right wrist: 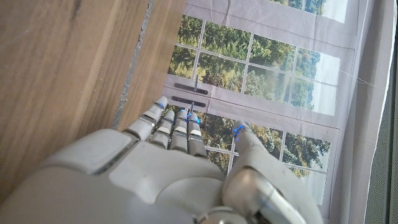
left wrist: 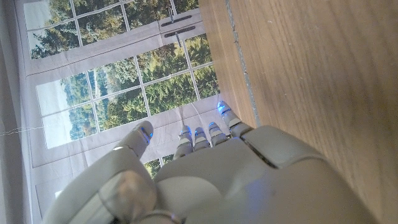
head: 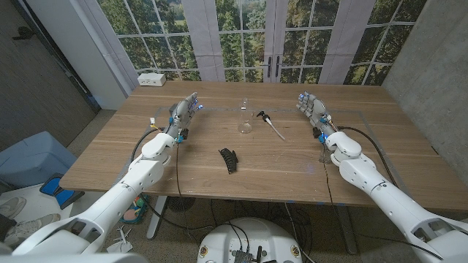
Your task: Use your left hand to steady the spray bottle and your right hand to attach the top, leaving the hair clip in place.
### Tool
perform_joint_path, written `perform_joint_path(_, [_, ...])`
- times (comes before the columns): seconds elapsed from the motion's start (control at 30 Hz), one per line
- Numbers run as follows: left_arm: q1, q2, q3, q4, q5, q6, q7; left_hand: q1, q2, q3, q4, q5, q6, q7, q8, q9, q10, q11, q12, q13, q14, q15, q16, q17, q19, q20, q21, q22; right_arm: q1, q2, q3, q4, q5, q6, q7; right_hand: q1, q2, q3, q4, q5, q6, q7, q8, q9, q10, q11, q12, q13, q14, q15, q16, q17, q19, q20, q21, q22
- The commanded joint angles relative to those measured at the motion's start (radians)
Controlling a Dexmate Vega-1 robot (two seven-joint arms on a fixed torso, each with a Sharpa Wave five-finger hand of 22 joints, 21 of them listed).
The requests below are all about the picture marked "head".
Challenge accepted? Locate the teal toy basket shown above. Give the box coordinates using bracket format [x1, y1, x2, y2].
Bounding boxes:
[119, 195, 149, 224]

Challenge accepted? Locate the black door handle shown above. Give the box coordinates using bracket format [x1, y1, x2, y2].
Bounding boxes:
[12, 26, 37, 41]

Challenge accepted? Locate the white power strip box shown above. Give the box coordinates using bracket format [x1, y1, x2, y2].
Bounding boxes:
[137, 72, 167, 88]

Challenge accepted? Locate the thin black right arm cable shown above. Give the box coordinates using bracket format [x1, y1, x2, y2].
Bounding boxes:
[321, 160, 336, 206]

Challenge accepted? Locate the blue flat pad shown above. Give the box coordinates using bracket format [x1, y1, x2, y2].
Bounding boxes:
[39, 172, 85, 210]

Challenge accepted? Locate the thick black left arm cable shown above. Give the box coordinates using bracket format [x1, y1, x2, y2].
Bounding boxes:
[130, 126, 164, 164]

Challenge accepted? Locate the black round floor object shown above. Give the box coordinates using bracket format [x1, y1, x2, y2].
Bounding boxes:
[167, 196, 197, 213]

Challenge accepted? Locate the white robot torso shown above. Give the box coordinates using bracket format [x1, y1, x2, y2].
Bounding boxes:
[197, 217, 303, 263]

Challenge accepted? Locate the printed window forest backdrop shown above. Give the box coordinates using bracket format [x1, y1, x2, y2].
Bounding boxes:
[78, 0, 429, 87]

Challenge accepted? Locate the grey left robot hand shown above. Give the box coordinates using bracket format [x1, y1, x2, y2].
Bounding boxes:
[166, 91, 204, 138]

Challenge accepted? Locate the white toy airplane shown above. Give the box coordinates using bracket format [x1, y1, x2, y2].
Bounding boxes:
[106, 225, 134, 254]

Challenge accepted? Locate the black hair claw clip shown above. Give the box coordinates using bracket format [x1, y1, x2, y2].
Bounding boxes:
[218, 148, 239, 175]

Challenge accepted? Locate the grey sneaker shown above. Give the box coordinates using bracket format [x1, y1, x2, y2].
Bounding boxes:
[0, 197, 27, 219]
[3, 213, 61, 248]

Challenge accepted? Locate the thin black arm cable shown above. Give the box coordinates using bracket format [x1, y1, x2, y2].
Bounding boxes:
[321, 160, 336, 206]
[175, 142, 216, 232]

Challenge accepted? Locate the clear plastic spray bottle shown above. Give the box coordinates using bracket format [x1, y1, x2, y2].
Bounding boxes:
[237, 97, 254, 134]

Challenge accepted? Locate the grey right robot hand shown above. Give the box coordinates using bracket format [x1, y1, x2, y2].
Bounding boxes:
[295, 91, 337, 138]

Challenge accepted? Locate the white table leg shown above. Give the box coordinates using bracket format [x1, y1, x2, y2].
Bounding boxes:
[146, 196, 168, 241]

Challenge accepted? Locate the black spray pump with tube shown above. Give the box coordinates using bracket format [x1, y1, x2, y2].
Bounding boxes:
[256, 110, 287, 141]

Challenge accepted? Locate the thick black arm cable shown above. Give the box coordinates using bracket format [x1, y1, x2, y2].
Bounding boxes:
[130, 126, 164, 164]
[336, 126, 399, 188]

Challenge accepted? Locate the grey table leg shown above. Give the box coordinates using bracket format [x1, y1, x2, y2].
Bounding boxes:
[334, 205, 358, 256]

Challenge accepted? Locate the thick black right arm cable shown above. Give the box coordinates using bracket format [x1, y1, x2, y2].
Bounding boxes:
[336, 126, 399, 188]

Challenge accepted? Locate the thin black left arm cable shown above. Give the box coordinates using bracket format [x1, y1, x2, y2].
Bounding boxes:
[175, 142, 216, 232]

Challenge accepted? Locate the blue-grey storage bin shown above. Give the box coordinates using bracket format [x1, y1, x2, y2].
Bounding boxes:
[0, 131, 78, 190]

